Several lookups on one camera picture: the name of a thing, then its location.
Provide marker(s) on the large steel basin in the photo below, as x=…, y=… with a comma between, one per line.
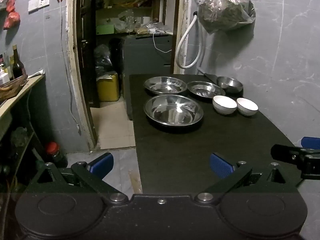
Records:
x=172, y=112

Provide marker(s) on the red-lidded dark jar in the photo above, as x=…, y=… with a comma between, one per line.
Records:
x=53, y=152

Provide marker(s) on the rolled white paper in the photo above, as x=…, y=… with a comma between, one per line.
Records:
x=36, y=74

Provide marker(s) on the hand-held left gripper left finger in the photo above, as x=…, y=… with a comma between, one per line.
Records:
x=102, y=165

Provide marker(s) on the small steel plate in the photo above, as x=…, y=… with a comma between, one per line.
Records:
x=203, y=90

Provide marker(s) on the plastic bag of dried greens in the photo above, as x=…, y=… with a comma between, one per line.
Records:
x=225, y=10

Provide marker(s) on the steel bowl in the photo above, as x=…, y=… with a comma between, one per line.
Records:
x=230, y=83
x=165, y=85

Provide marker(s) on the black plastic bag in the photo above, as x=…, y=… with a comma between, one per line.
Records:
x=102, y=57

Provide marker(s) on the black cabinet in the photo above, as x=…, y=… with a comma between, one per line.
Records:
x=145, y=60

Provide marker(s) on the dark glass bottle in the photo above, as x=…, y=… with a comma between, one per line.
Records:
x=17, y=66

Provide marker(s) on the white wall socket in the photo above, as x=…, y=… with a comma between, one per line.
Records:
x=38, y=2

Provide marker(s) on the green box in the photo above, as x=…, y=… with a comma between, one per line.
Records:
x=105, y=29

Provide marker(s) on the yellow plastic canister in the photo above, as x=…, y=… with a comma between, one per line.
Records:
x=107, y=87

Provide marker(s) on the small white bowl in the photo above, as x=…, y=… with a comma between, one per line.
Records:
x=224, y=105
x=247, y=106

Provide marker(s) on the wooden basket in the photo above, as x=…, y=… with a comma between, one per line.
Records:
x=12, y=90

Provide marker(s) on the wooden side shelf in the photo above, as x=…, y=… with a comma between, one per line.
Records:
x=10, y=107

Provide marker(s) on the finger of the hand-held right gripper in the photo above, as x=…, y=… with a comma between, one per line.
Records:
x=311, y=142
x=285, y=153

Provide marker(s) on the kitchen cleaver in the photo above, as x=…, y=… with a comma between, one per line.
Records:
x=208, y=76

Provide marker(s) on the cardboard floor sheet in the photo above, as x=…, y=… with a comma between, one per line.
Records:
x=112, y=127

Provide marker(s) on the pale door frame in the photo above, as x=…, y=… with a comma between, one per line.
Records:
x=71, y=42

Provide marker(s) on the red plastic bag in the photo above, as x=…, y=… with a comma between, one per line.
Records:
x=12, y=20
x=10, y=5

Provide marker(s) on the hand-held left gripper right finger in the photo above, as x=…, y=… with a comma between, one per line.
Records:
x=221, y=165

